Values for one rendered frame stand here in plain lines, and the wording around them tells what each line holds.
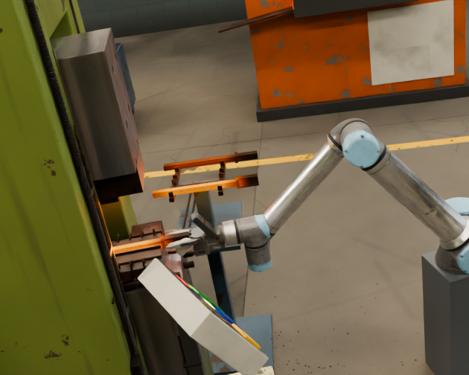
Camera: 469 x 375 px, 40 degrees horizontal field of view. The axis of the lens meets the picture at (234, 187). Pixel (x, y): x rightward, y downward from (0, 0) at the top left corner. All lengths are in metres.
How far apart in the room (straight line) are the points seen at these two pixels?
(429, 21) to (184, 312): 4.47
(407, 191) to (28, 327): 1.31
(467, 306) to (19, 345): 1.71
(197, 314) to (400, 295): 2.05
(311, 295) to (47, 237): 2.04
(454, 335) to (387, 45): 3.44
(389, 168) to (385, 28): 3.59
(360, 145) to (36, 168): 1.04
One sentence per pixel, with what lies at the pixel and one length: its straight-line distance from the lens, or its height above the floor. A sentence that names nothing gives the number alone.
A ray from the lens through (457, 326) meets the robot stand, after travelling 2.84.
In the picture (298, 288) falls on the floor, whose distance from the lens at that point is 3.70.
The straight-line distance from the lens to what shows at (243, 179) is 2.72.
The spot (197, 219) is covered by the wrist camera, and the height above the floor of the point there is 1.08.
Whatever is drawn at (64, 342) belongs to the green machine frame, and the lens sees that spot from 2.10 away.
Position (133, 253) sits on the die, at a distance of 2.39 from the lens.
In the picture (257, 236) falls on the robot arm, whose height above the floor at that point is 0.97.
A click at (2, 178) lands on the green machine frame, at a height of 1.55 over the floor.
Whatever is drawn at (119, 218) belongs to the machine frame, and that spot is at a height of 1.01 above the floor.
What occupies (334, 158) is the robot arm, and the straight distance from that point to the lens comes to 2.38.
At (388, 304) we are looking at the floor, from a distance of 3.54.
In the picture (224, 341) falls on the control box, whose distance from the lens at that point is 1.74.
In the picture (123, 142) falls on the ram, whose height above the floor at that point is 1.48.
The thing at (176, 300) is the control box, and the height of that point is 1.18.
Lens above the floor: 2.21
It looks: 27 degrees down
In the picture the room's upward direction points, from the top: 10 degrees counter-clockwise
